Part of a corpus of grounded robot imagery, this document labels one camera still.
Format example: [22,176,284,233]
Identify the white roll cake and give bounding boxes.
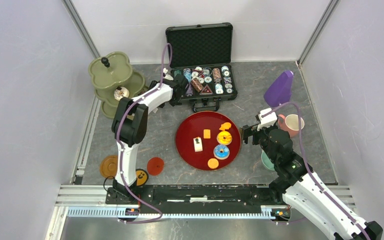
[193,137,203,153]

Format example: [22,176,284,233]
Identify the white chocolate donut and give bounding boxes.
[114,86,130,101]

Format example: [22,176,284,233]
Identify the green three-tier dessert stand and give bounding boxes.
[88,51,147,119]

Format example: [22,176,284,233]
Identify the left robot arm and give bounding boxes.
[111,74,189,204]

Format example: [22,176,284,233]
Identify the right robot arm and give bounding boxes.
[240,125,383,240]

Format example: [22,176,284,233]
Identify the orange fish cookie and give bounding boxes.
[219,122,232,131]

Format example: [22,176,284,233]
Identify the yellow donut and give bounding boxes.
[216,130,233,146]

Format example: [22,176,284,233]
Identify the teal cup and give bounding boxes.
[261,151,275,171]

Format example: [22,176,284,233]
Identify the pink mug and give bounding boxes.
[277,114,305,138]

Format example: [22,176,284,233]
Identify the blue donut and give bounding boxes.
[213,144,230,160]

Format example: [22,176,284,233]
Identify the black poker chip case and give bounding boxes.
[165,22,238,113]

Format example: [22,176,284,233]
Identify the red round tray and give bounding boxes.
[175,111,242,171]

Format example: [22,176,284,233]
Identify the yellow rectangular biscuit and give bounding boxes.
[203,129,211,139]

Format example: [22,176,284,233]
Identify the orange round cookie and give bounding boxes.
[207,158,219,170]

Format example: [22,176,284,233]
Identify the purple pitcher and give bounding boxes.
[263,70,294,108]

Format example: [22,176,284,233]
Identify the red round coaster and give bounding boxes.
[147,157,165,176]

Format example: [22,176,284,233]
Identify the orange face coaster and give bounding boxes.
[135,168,149,187]

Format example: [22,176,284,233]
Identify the brown wooden coaster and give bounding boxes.
[99,155,118,178]

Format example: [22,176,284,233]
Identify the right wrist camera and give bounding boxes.
[257,108,278,131]

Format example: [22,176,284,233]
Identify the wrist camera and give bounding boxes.
[162,68,174,81]
[257,108,278,131]

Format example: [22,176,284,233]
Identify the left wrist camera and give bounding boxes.
[162,68,174,81]

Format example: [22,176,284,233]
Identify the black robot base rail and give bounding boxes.
[57,184,292,223]

